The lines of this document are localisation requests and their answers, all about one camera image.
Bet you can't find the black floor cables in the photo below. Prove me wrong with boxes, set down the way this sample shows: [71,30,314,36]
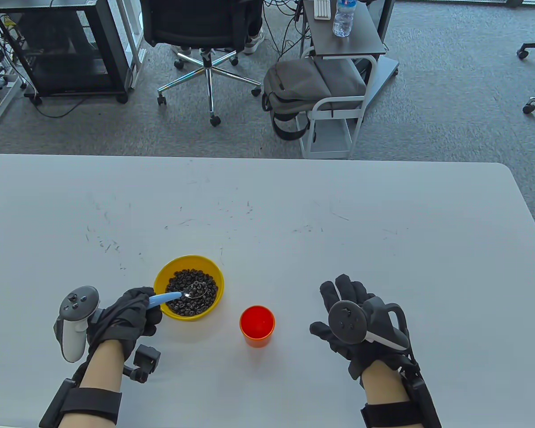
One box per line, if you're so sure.
[263,0,315,61]

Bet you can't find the person's left hand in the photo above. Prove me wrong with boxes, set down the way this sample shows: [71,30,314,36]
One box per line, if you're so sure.
[87,287,163,362]

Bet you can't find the grey hand controller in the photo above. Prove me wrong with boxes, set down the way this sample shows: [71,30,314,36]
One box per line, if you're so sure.
[329,296,411,351]
[53,285,102,364]

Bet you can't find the grey right hand controller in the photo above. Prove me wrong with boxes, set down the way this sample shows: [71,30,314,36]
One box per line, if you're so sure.
[329,296,411,351]

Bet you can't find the black forearm strap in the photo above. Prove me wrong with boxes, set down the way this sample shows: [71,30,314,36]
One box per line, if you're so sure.
[39,378,122,428]
[360,363,442,428]

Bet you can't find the white metal rack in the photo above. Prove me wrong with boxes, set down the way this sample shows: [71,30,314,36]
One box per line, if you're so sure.
[111,0,148,90]

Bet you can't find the orange cup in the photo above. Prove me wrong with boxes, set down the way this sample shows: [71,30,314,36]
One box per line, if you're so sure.
[239,305,276,348]

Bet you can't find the person's right hand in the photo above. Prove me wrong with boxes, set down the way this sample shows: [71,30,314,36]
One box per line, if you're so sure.
[310,274,417,381]

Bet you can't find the black right forearm strap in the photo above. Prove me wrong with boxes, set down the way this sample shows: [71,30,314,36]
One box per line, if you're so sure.
[360,363,442,428]

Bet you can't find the yellow bowl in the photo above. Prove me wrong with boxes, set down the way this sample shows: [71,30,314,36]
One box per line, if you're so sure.
[154,255,225,321]

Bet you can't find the black office chair chrome base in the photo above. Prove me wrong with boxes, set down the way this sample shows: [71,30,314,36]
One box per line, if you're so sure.
[140,0,264,128]

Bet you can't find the grey backpack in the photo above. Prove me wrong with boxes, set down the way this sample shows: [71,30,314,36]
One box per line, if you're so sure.
[262,58,368,142]

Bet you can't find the black power cable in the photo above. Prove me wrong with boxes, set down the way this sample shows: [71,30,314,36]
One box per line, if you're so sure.
[35,93,98,119]

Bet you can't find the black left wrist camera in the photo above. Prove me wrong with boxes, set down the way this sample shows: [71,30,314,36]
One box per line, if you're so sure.
[123,344,161,383]

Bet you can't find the white side table dark top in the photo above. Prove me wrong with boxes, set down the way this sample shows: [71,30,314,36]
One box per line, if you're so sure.
[300,0,400,160]

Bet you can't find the large pile of coffee beans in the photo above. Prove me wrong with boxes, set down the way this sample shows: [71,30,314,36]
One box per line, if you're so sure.
[166,269,218,315]

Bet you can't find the display stand with grey base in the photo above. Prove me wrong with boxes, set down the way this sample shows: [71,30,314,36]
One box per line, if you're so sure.
[366,0,400,107]

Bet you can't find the black cabinet on wheels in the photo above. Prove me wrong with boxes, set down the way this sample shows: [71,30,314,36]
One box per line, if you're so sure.
[0,0,132,105]

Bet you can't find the grey left hand controller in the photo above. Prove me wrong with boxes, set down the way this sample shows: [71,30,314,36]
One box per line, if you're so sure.
[53,285,102,364]

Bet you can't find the person's left forearm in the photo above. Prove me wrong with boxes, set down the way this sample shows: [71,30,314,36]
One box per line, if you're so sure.
[62,341,125,428]

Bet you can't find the blue baby spoon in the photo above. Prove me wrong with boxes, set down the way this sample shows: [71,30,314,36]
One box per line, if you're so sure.
[148,282,208,309]

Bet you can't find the person's right forearm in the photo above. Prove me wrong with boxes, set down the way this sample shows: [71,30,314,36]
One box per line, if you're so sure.
[360,359,413,428]

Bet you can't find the black left forearm strap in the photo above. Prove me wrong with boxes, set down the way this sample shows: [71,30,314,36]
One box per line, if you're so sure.
[39,378,122,428]

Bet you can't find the clear plastic water bottle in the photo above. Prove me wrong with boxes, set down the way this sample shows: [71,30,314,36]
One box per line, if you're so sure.
[332,0,355,37]

